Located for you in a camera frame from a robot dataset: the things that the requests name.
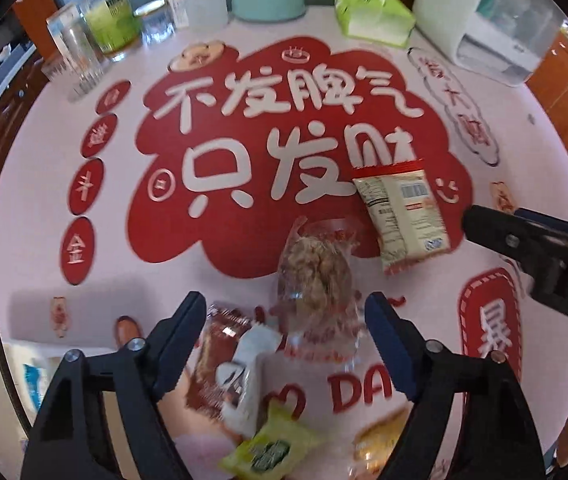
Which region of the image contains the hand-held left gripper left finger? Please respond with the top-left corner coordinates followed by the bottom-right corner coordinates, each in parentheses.
top-left (19, 291), bottom-right (208, 480)

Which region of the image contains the small white carton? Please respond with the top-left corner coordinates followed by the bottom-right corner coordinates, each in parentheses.
top-left (46, 2), bottom-right (82, 28)

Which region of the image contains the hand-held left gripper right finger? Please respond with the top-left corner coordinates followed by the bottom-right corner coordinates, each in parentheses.
top-left (364, 291), bottom-right (547, 480)

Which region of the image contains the cream packet with barcode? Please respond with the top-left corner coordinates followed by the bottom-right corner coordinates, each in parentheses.
top-left (353, 159), bottom-right (452, 276)

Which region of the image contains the small yellow snack packet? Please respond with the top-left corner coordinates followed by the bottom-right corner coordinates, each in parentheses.
top-left (353, 409), bottom-right (411, 467)

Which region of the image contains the clear walnut packet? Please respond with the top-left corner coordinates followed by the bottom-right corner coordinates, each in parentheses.
top-left (276, 217), bottom-right (362, 363)

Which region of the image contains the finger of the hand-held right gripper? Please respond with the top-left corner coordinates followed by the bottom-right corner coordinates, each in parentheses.
top-left (514, 207), bottom-right (568, 242)
top-left (464, 205), bottom-right (568, 331)

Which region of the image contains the small glass jar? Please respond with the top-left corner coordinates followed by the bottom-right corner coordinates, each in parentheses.
top-left (134, 2), bottom-right (175, 44)

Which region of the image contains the wooden kitchen counter cabinet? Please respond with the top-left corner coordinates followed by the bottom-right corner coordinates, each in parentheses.
top-left (0, 0), bottom-right (60, 201)

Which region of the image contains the glass tumbler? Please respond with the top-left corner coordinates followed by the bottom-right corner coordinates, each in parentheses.
top-left (46, 10), bottom-right (111, 102)

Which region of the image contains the green tissue pack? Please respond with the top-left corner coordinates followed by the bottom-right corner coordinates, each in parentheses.
top-left (334, 0), bottom-right (417, 49)

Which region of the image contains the white plastic bin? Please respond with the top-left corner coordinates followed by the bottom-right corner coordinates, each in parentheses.
top-left (0, 337), bottom-right (130, 441)

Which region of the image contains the white storage box with cloth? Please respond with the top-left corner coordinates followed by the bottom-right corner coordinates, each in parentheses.
top-left (410, 0), bottom-right (564, 87)

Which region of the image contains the white pill bottle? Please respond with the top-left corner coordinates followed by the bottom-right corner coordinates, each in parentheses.
top-left (163, 0), bottom-right (191, 29)

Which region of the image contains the brown and white wrapper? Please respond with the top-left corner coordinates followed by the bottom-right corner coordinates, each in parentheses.
top-left (186, 302), bottom-right (285, 436)

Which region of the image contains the green label glass bottle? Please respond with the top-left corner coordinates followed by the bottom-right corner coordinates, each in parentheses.
top-left (81, 0), bottom-right (143, 61)

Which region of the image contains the green snack packet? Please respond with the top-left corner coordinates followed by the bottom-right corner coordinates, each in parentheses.
top-left (218, 404), bottom-right (325, 480)

